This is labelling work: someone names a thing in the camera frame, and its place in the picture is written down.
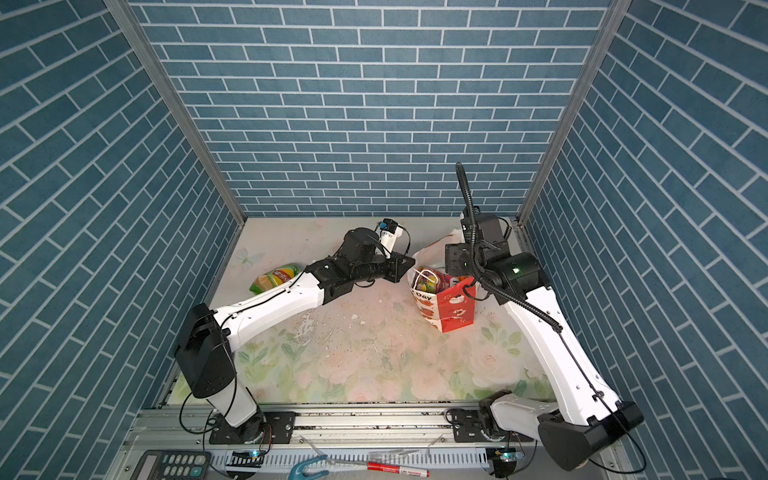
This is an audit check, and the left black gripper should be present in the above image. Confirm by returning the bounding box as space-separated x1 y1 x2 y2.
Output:
350 248 417 283

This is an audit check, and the red white paper bag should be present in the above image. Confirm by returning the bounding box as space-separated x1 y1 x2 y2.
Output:
407 229 476 333

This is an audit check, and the green chips bag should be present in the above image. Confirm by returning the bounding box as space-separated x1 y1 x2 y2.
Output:
249 264 302 295

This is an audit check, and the fruit candy bag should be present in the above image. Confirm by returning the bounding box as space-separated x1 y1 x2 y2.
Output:
412 268 461 294

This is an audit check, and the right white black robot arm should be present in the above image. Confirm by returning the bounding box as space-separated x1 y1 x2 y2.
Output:
445 207 644 471

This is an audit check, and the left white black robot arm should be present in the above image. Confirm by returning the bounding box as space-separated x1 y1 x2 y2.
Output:
171 218 415 429

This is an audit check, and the red marker pen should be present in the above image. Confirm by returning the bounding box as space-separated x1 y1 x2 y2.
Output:
366 462 430 478

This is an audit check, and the black calculator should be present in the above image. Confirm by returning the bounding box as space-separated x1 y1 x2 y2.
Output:
131 450 212 480

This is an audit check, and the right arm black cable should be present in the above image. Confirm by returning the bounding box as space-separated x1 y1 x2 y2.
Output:
454 161 648 475

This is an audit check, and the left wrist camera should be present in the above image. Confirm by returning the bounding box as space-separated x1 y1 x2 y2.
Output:
378 218 405 258

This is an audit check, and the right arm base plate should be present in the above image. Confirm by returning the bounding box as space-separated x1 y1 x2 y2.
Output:
443 408 532 443

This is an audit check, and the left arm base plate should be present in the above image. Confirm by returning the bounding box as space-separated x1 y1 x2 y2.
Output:
209 410 296 445

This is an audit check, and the white cable duct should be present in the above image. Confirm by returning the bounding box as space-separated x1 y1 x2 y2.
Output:
210 447 490 473

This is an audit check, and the aluminium rail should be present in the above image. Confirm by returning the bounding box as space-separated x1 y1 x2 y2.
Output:
124 402 497 450

